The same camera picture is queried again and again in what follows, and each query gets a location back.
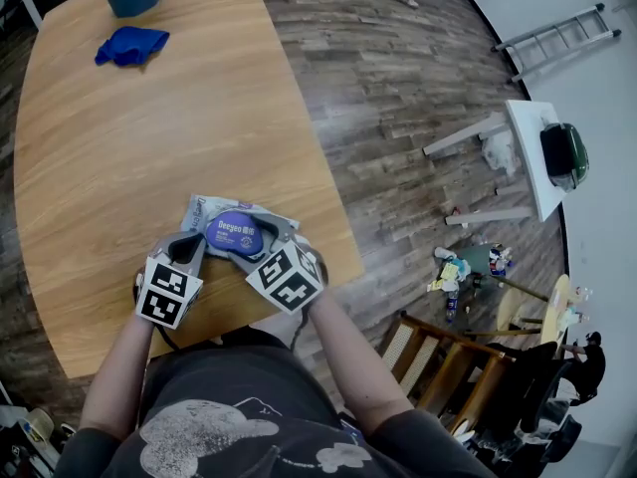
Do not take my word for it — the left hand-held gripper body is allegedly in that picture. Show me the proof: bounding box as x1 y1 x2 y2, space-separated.
134 247 204 329

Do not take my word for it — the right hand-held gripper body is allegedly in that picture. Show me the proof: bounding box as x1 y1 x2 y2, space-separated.
245 234 325 316

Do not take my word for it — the wet wipe pack purple lid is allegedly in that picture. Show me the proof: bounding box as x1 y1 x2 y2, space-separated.
181 193 303 263

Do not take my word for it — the person's left forearm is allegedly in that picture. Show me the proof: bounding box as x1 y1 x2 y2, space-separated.
78 310 156 441

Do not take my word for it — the person's right forearm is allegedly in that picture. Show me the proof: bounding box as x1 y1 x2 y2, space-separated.
305 290 415 438

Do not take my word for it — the person's dark grey T-shirt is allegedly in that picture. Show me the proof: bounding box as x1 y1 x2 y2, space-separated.
53 326 500 478

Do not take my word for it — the wooden cane chair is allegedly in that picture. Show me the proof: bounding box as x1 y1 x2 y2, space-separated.
416 338 517 433
379 311 450 398

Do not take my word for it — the rubbish pile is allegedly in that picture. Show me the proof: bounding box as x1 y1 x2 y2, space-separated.
426 240 515 294

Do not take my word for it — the pale round container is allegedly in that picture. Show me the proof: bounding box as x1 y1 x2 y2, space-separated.
21 407 57 448

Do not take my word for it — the blue cloth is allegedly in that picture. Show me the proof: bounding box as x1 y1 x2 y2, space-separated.
94 25 171 68

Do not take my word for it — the white plastic bag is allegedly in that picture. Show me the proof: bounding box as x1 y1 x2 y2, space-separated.
479 129 520 176

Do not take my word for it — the white table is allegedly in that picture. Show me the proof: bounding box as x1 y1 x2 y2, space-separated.
422 99 569 227

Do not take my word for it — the round wooden table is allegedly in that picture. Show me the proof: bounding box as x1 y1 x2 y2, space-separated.
464 273 571 346

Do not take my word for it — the black office chair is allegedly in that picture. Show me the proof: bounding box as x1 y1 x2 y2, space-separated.
516 340 574 433

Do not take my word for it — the dark green bag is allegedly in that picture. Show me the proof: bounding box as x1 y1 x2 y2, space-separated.
538 121 590 192

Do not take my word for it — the black bag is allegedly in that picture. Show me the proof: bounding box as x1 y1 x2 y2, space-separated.
538 412 584 463

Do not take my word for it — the grey ladder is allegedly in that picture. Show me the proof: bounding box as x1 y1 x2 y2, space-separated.
490 2 623 85

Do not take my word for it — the black cable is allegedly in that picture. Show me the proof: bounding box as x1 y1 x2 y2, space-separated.
157 325 182 353

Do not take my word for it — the grey cable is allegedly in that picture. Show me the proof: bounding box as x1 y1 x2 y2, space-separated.
289 310 311 354

